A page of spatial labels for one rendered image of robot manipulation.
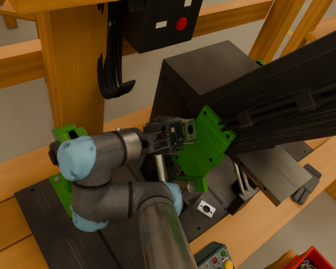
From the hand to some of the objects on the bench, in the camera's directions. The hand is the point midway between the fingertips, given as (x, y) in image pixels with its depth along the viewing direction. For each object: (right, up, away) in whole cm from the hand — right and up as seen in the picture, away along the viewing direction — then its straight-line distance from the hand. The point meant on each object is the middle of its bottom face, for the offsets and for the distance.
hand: (184, 129), depth 78 cm
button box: (+6, -43, +10) cm, 45 cm away
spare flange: (+8, -27, +20) cm, 34 cm away
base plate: (+4, -15, +31) cm, 34 cm away
